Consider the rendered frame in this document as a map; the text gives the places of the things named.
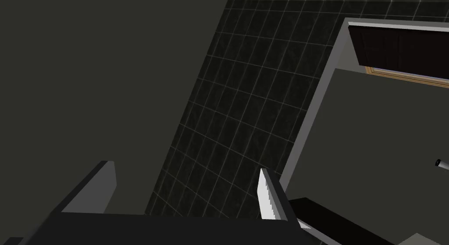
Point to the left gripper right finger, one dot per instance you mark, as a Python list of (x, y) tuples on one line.
[(272, 203)]

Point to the grey door leaf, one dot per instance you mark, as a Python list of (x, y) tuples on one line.
[(368, 139)]

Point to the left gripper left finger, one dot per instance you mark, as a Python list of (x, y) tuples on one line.
[(94, 192)]

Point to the dark brown cabinet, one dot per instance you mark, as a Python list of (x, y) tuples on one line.
[(403, 48)]

